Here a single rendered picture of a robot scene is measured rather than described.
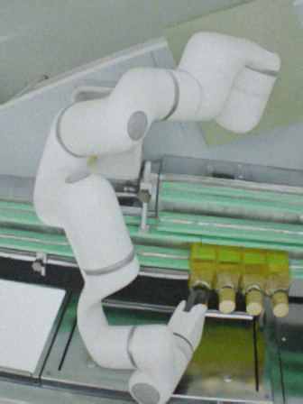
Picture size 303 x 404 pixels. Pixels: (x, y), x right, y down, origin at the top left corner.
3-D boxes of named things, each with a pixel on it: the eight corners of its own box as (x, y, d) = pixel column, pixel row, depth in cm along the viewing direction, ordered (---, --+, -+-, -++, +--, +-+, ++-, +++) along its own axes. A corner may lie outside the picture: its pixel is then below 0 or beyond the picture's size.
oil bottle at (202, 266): (190, 247, 142) (186, 296, 123) (193, 226, 140) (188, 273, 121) (214, 249, 142) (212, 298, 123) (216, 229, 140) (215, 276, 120)
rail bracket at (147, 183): (141, 216, 140) (133, 242, 129) (144, 150, 133) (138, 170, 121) (153, 218, 140) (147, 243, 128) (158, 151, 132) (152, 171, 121)
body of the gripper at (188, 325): (187, 377, 102) (205, 344, 112) (194, 336, 98) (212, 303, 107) (149, 367, 104) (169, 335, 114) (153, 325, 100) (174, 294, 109)
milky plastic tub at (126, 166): (76, 161, 150) (68, 174, 142) (78, 78, 140) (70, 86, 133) (143, 168, 149) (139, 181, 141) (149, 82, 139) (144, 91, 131)
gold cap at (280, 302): (270, 305, 119) (271, 316, 115) (272, 291, 118) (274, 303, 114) (286, 306, 119) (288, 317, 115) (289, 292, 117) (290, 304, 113)
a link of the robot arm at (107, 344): (142, 239, 87) (179, 348, 94) (69, 246, 93) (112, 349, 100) (120, 268, 80) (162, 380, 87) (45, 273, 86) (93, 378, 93)
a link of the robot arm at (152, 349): (104, 341, 88) (159, 340, 84) (130, 307, 98) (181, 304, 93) (132, 410, 93) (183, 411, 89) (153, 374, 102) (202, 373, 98)
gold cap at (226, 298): (217, 301, 120) (216, 313, 116) (219, 287, 118) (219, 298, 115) (234, 302, 120) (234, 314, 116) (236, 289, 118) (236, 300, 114)
